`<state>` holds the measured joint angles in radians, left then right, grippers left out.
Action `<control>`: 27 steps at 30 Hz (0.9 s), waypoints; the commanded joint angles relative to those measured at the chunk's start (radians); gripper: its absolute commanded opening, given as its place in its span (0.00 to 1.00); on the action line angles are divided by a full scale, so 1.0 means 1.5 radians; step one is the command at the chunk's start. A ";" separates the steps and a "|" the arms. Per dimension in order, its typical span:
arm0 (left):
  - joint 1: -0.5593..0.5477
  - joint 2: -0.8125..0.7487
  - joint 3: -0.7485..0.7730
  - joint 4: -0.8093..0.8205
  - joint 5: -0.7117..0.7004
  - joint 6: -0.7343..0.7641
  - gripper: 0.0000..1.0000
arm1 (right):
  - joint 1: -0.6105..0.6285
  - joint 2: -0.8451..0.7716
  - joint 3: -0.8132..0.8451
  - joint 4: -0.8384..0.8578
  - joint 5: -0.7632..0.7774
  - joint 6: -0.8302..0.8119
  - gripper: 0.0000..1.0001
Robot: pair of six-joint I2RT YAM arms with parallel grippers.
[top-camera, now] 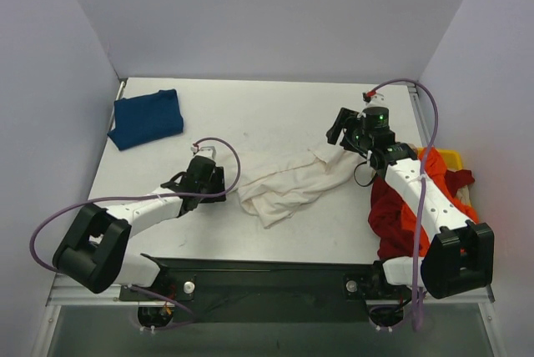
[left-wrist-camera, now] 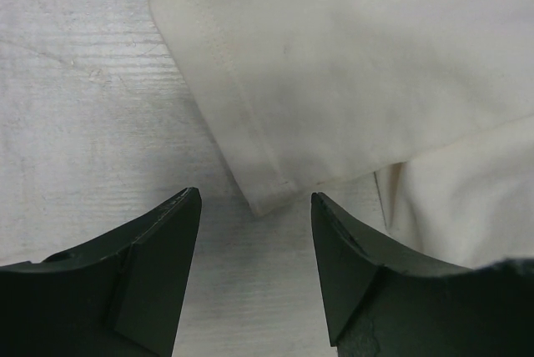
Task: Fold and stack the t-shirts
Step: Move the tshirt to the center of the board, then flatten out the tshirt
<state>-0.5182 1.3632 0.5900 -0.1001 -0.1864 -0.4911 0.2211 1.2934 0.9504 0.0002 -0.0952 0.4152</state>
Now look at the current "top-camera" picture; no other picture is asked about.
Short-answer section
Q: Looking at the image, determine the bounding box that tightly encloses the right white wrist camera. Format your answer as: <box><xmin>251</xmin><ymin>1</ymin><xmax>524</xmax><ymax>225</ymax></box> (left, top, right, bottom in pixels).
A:
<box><xmin>362</xmin><ymin>90</ymin><xmax>388</xmax><ymax>108</ymax></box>

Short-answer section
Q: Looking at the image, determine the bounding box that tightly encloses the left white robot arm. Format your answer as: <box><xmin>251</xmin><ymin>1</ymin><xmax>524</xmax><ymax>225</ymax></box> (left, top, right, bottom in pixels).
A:
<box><xmin>53</xmin><ymin>156</ymin><xmax>226</xmax><ymax>300</ymax></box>

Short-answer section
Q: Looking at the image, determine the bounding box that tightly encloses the orange t shirt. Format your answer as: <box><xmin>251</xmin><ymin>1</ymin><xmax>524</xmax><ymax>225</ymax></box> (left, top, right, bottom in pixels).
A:
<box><xmin>400</xmin><ymin>148</ymin><xmax>480</xmax><ymax>257</ymax></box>

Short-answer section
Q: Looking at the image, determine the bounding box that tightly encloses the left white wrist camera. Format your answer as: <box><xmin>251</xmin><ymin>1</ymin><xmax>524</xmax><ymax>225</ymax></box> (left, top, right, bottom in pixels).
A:
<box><xmin>191</xmin><ymin>144</ymin><xmax>217</xmax><ymax>160</ymax></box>

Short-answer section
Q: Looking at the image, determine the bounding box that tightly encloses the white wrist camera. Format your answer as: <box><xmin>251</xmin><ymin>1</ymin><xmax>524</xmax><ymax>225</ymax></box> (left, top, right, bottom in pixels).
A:
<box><xmin>362</xmin><ymin>90</ymin><xmax>388</xmax><ymax>108</ymax></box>
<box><xmin>191</xmin><ymin>144</ymin><xmax>217</xmax><ymax>160</ymax></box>

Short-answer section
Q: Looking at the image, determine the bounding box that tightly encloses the beige t shirt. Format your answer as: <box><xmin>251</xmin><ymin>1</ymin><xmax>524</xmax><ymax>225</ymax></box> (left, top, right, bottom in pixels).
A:
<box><xmin>456</xmin><ymin>186</ymin><xmax>471</xmax><ymax>206</ymax></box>

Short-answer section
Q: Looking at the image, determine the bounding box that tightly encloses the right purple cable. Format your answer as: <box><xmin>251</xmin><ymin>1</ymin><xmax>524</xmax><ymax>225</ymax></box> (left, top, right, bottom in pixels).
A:
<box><xmin>362</xmin><ymin>78</ymin><xmax>439</xmax><ymax>332</ymax></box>

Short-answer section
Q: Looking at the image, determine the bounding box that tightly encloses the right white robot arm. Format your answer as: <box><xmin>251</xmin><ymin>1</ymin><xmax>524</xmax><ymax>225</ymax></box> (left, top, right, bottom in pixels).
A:
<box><xmin>326</xmin><ymin>107</ymin><xmax>495</xmax><ymax>299</ymax></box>

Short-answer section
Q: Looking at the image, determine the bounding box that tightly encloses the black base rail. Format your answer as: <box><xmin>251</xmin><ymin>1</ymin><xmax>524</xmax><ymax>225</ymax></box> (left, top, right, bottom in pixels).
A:
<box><xmin>119</xmin><ymin>258</ymin><xmax>411</xmax><ymax>324</ymax></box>

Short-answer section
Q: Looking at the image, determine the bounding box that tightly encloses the folded blue t shirt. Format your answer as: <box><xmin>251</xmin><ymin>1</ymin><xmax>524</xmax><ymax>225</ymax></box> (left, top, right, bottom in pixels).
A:
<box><xmin>108</xmin><ymin>89</ymin><xmax>184</xmax><ymax>151</ymax></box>

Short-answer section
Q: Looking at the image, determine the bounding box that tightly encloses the dark red t shirt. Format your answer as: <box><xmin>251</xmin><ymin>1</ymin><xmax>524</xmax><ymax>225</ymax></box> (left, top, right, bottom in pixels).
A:
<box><xmin>366</xmin><ymin>168</ymin><xmax>476</xmax><ymax>259</ymax></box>

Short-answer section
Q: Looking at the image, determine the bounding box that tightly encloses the yellow plastic bin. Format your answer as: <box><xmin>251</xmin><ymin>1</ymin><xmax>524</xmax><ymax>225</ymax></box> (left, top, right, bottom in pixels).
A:
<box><xmin>425</xmin><ymin>148</ymin><xmax>479</xmax><ymax>224</ymax></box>

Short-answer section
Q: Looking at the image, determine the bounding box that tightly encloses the cream white t shirt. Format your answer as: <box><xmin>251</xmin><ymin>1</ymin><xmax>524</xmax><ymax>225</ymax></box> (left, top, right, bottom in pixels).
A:
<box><xmin>237</xmin><ymin>144</ymin><xmax>362</xmax><ymax>229</ymax></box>

